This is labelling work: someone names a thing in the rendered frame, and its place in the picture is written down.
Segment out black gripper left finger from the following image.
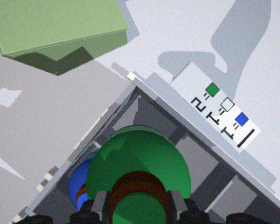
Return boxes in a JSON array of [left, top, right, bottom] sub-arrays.
[[13, 191, 111, 224]]

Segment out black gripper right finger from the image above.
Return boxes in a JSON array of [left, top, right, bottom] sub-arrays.
[[167, 190, 272, 224]]

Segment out white paper pick list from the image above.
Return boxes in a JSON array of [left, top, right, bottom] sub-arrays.
[[170, 62, 261, 154]]

